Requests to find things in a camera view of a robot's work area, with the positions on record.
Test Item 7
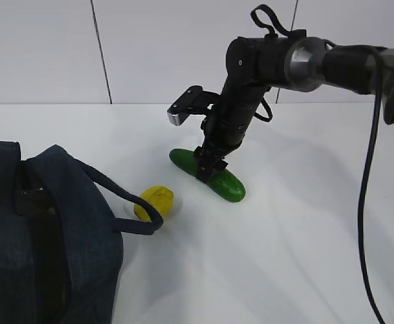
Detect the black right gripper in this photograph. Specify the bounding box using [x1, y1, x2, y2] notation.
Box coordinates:
[194, 111, 251, 182]

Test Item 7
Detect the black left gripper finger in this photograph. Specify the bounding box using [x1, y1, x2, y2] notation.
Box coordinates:
[14, 188, 55, 216]

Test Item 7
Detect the green cucumber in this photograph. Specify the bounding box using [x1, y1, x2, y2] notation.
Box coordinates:
[169, 148, 246, 203]

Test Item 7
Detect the dark navy zippered lunch bag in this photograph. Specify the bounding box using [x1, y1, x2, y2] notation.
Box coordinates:
[0, 141, 163, 323]

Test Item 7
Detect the yellow lemon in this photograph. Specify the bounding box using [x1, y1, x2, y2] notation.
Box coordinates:
[134, 185, 174, 222]

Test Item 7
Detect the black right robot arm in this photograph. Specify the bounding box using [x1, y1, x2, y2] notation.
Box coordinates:
[195, 36, 394, 182]

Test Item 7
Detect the silver wrist camera on right gripper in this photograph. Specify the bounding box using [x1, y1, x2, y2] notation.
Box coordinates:
[167, 85, 220, 126]

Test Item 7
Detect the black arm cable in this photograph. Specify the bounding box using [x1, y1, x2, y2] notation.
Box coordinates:
[357, 40, 392, 324]

